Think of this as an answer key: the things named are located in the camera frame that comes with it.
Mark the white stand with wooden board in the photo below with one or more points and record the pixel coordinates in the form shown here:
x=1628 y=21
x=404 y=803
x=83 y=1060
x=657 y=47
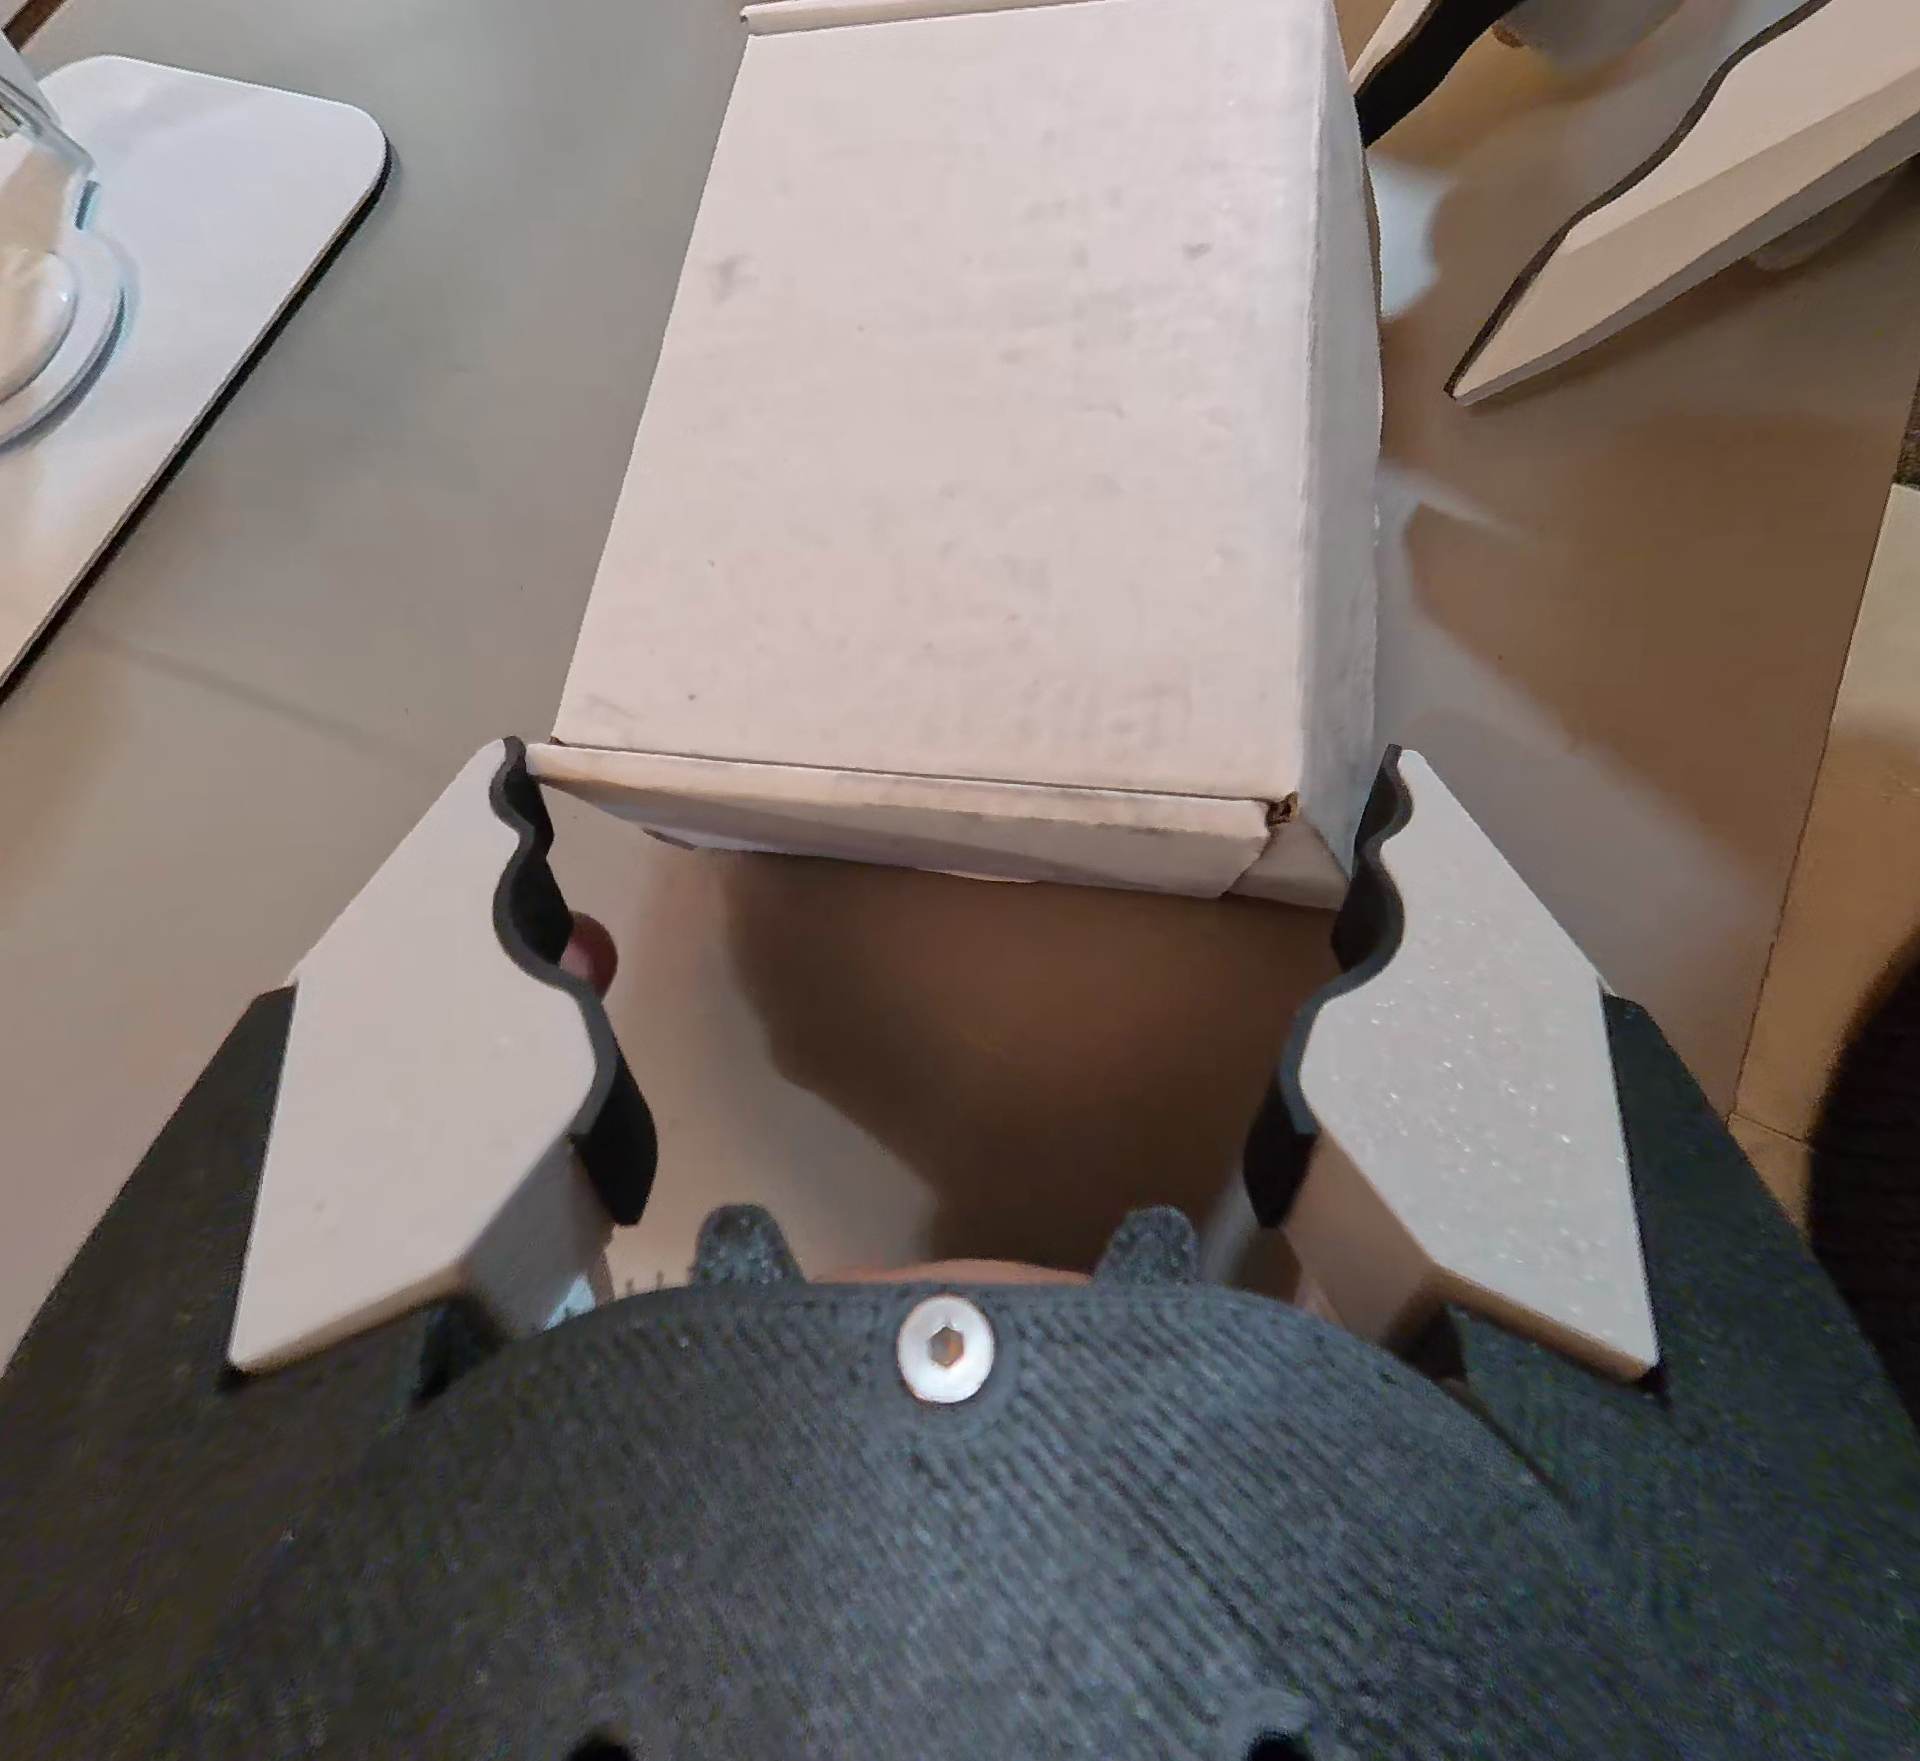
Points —
x=224 y=230

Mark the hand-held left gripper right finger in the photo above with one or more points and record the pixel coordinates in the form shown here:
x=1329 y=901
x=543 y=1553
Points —
x=1484 y=1116

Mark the person's left hand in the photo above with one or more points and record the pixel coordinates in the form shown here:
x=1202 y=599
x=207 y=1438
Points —
x=594 y=957

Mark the grey desk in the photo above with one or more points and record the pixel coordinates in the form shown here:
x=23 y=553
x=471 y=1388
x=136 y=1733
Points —
x=376 y=517

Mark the white cardboard mailer box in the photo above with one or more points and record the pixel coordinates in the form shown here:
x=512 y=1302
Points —
x=974 y=413

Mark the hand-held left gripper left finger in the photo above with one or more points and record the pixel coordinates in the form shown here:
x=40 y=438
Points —
x=405 y=1116

